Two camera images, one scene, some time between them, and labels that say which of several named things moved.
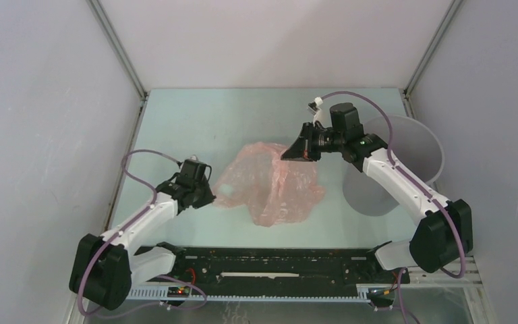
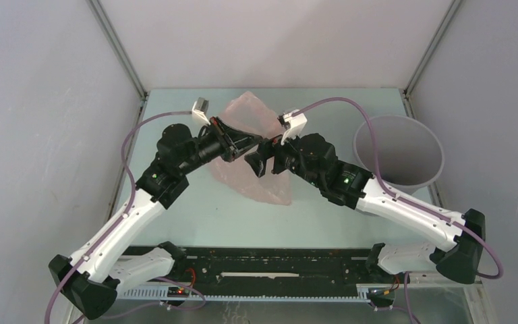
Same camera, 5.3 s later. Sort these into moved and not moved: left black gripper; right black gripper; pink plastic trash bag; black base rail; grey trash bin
Moved: pink plastic trash bag; right black gripper; left black gripper
Not moved: grey trash bin; black base rail
